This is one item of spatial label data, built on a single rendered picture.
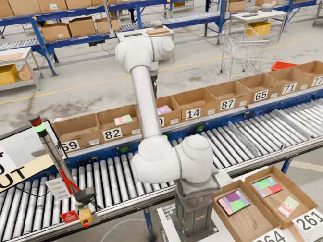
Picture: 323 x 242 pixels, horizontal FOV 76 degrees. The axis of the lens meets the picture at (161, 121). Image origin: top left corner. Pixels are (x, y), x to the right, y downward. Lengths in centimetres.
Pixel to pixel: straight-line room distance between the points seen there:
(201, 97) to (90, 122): 123
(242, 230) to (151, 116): 101
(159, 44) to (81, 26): 485
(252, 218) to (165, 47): 126
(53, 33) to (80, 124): 404
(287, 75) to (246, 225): 202
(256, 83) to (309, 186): 134
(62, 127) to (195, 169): 155
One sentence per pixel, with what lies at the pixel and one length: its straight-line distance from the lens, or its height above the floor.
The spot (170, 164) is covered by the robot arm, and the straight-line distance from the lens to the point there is 96.
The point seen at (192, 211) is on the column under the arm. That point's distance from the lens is 128.
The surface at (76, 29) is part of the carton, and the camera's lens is 593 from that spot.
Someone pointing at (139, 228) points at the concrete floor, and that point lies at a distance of 245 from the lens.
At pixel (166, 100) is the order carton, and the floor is 100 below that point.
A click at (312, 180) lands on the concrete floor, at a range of 313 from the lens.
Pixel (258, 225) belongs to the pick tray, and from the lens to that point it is 168.
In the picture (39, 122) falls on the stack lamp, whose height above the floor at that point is 163.
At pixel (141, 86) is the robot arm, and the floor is 170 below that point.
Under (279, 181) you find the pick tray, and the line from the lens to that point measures 194.
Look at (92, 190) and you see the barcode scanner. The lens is 144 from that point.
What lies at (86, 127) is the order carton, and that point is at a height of 90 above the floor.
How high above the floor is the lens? 220
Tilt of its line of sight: 38 degrees down
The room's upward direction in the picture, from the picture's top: 5 degrees counter-clockwise
